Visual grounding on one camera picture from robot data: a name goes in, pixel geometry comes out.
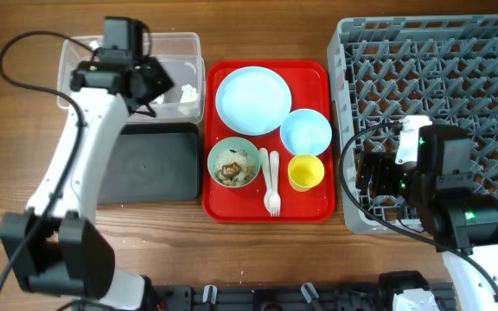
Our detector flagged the yellow plastic cup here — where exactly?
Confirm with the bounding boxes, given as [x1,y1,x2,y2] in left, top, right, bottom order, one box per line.
[288,154,325,192]

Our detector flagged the black plastic tray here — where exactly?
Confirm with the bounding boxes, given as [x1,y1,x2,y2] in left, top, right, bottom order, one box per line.
[98,123,201,204]

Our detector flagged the green bowl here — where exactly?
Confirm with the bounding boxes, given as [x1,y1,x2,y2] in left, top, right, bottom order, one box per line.
[207,136,261,188]

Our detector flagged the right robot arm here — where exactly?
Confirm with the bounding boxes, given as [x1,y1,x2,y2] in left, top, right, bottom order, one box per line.
[356,123,498,310]

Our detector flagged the white tissue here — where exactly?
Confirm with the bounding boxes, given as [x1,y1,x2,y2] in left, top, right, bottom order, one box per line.
[152,94,164,104]
[180,84,199,103]

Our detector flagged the white plastic fork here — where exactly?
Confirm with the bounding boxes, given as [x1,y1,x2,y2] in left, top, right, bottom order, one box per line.
[265,150,281,217]

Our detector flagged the rice and food scraps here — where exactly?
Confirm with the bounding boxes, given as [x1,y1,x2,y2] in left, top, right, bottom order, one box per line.
[214,149,256,187]

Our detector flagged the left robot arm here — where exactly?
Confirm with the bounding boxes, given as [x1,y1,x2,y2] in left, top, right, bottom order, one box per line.
[0,57,173,310]

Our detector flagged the clear plastic bin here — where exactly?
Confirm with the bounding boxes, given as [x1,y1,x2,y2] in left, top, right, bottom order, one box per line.
[57,32,206,124]

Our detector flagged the light blue bowl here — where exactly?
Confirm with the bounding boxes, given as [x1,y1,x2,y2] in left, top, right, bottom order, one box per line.
[280,109,333,156]

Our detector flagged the large light blue plate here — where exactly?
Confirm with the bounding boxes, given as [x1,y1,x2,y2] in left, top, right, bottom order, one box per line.
[214,66,292,136]

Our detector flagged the white plastic spoon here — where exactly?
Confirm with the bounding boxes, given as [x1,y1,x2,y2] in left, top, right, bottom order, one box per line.
[259,148,272,213]

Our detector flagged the grey dishwasher rack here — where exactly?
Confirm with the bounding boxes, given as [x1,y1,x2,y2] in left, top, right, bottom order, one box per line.
[327,15,498,234]

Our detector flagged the red serving tray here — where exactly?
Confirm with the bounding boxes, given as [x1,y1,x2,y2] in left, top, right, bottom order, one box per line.
[202,60,335,223]

